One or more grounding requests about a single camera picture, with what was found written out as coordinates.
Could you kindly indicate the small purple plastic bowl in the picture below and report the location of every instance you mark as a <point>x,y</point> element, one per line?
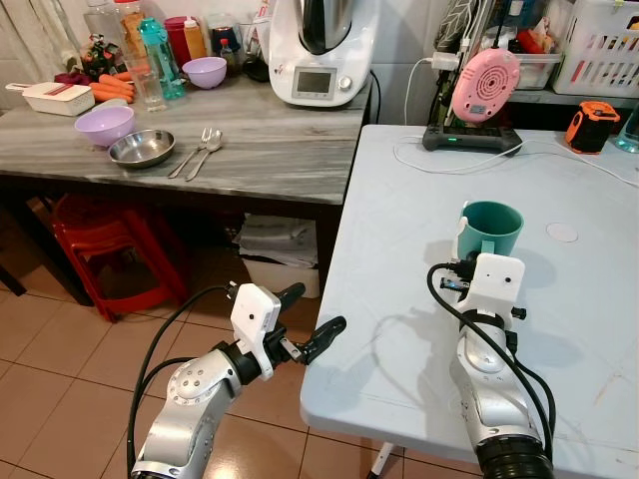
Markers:
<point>205,73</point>

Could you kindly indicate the clear drinking glass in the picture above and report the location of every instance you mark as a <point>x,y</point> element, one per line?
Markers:
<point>150,90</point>

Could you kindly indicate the orange bottle with white cap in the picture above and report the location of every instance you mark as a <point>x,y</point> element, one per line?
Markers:
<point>195,42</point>

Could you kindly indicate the steel fork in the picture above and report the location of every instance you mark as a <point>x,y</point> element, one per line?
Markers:
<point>190,155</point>

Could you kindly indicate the white folding table leg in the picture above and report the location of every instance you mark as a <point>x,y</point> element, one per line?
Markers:
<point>380,461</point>

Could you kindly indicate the dark wooden marble-top table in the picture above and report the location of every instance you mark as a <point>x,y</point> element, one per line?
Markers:
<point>200,195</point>

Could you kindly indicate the white lidded food container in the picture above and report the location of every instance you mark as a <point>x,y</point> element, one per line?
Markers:
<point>55,97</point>

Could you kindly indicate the steel spoon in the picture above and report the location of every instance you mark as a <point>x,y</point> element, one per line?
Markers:
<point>212,141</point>

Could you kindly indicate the white plastic box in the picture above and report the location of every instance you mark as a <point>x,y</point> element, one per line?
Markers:
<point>285,277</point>

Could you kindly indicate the white kitchen machine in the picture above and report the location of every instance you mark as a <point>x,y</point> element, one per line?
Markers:
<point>319,70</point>

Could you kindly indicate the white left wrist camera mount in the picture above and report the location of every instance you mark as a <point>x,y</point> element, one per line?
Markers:
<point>255,314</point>

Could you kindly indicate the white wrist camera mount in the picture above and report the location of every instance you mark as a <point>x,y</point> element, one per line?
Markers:
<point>255,314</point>
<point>494,284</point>

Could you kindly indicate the orange and black device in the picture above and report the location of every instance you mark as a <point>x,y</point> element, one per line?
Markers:
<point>591,128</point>

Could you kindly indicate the red canister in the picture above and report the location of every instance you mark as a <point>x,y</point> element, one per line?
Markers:
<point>178,40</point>

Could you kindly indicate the round white disc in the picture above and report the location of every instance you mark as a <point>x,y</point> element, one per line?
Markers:
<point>562,233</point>

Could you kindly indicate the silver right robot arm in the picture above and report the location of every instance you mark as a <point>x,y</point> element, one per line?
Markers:
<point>494,399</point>

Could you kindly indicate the clear bottle with orange cap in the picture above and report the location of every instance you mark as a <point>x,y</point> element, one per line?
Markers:
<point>130,25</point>

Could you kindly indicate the large purple plastic bowl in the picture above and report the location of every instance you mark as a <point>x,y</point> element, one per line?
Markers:
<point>103,128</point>

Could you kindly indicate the teal plastic bottle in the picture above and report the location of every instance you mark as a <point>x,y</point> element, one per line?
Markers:
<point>160,55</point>

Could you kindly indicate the pink round device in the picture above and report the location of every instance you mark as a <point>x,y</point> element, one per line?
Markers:
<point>486,85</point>

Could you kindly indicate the white plug adapter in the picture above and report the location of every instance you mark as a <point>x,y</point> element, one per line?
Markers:
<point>444,63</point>

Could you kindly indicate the small stainless steel bowl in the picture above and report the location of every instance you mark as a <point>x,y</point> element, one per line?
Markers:
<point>140,150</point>

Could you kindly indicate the white laundry basket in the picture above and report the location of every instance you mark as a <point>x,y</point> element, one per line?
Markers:
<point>599,50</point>

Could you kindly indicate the black charging base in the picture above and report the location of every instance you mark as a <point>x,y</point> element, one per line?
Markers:
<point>469,140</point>

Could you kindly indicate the clear water bottle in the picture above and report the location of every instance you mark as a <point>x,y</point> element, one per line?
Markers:
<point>629,135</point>

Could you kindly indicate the teal plastic cup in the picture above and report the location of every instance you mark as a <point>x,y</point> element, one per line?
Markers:
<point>494,228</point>

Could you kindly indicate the dark glass jar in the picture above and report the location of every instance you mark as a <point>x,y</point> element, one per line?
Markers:
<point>225,45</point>

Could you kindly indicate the clear plastic tub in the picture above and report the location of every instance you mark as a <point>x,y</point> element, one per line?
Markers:
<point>539,70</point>

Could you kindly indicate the red plastic stool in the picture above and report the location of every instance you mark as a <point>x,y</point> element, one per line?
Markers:
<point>110,235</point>

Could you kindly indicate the tall clear bottle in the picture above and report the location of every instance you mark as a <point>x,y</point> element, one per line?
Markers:
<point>102,25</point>

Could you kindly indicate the stack of papers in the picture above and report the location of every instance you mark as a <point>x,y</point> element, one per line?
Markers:
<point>280,238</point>

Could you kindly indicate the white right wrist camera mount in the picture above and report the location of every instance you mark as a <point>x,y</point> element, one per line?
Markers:
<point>494,284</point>

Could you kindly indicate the orange carrot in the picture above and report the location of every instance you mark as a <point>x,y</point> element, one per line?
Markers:
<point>118,79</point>
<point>112,93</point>

